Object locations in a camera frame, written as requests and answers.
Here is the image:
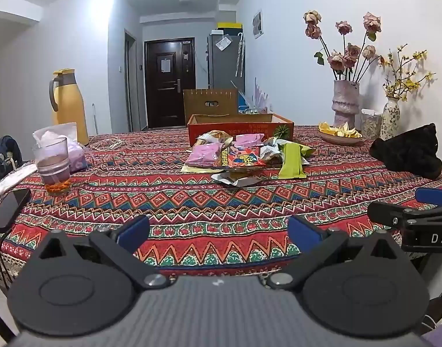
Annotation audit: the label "glass cup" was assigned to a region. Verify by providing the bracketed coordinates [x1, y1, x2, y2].
[32, 136, 72, 196]

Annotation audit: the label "silver snack packet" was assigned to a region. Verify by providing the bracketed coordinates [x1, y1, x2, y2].
[211, 171, 267, 188]

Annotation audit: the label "white green snack packet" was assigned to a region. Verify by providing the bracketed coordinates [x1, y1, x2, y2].
[260, 136, 287, 167]

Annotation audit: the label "black smartphone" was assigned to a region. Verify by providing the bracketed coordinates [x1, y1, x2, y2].
[0, 188, 32, 230]

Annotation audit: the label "white folded umbrella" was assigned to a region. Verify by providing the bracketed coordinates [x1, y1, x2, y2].
[234, 32, 245, 77]

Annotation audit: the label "beige shallow bowl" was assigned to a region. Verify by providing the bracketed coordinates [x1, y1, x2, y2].
[318, 130, 364, 146]

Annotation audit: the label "wall picture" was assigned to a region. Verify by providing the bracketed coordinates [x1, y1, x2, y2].
[252, 9, 264, 40]

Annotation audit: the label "dried pink roses bouquet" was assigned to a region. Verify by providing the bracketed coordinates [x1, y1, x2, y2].
[303, 10, 384, 82]

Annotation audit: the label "brown snack packet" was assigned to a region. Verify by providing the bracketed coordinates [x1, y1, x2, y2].
[196, 130, 233, 144]

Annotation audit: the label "side door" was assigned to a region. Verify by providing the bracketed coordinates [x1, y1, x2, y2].
[124, 30, 139, 131]

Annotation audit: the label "grey refrigerator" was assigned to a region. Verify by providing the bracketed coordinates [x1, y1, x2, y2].
[207, 31, 246, 91]

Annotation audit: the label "purple tissue pack bag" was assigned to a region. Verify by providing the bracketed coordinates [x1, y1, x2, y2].
[33, 123, 93, 173]

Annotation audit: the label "black cloth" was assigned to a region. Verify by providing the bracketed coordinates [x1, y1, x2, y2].
[369, 123, 442, 179]

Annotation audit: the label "yellow thermos jug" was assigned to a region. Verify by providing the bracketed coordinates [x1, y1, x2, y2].
[49, 69, 90, 146]

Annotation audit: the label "brown cardboard box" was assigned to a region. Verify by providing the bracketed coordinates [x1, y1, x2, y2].
[183, 88, 239, 126]

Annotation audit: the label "pink snack packet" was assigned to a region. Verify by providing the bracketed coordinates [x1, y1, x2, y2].
[186, 142, 224, 167]
[234, 134, 265, 147]

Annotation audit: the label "purple decoration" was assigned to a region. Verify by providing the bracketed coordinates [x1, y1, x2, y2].
[253, 77, 271, 112]

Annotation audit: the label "dark backpack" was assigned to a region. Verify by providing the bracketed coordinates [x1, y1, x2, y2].
[0, 135, 23, 185]

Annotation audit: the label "glass storage jar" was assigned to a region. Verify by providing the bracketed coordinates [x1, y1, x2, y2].
[361, 108, 382, 140]

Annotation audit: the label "white floral vase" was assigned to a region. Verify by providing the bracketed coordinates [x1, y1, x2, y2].
[380, 97, 400, 141]

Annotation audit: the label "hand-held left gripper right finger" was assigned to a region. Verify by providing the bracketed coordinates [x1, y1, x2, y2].
[265, 215, 407, 291]

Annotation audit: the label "yellow flower branches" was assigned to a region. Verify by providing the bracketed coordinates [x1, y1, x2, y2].
[378, 45, 437, 102]

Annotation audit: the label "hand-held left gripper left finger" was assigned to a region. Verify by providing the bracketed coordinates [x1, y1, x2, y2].
[30, 214, 171, 291]

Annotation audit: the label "dark brown entrance door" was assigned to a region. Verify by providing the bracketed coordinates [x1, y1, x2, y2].
[144, 38, 197, 129]

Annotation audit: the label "red cardboard box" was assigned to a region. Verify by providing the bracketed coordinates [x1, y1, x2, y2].
[187, 113, 295, 147]

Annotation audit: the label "pink ceramic vase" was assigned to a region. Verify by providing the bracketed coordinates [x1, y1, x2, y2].
[332, 80, 361, 130]

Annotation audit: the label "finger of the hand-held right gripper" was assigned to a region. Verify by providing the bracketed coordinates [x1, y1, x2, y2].
[367, 202, 442, 230]
[415, 187, 442, 206]

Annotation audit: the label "pile of orange peels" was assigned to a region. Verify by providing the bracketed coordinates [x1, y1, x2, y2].
[318, 121, 362, 139]

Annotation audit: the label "red colourful snack packet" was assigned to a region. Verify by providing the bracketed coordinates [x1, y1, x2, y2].
[221, 145, 268, 170]

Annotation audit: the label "white cable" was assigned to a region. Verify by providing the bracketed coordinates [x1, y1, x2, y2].
[89, 138, 123, 151]

